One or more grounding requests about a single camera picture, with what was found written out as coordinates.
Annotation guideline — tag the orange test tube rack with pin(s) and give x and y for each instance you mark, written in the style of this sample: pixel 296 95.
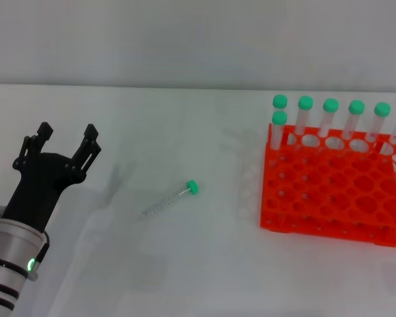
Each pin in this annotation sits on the orange test tube rack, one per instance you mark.
pixel 330 191

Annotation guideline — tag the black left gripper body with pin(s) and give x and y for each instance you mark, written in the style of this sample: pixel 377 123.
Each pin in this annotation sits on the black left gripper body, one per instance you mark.
pixel 39 185

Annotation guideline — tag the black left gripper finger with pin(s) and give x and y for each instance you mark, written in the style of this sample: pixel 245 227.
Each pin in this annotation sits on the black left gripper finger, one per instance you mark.
pixel 90 135
pixel 45 128

